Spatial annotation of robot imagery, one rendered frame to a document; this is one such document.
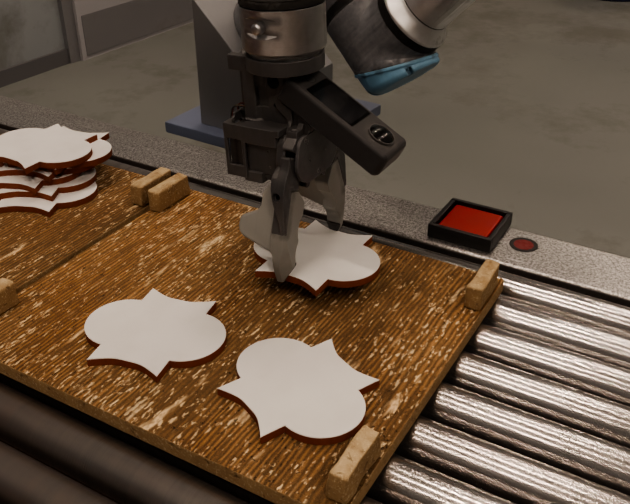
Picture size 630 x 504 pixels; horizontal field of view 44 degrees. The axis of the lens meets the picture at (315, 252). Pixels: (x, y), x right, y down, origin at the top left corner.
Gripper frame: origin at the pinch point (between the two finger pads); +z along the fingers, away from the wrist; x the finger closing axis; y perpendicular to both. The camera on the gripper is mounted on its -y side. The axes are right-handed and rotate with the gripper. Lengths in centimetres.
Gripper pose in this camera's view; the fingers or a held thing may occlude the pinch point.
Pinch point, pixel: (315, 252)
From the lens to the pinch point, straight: 78.7
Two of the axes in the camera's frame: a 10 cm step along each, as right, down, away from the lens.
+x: -5.1, 4.5, -7.4
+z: 0.4, 8.7, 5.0
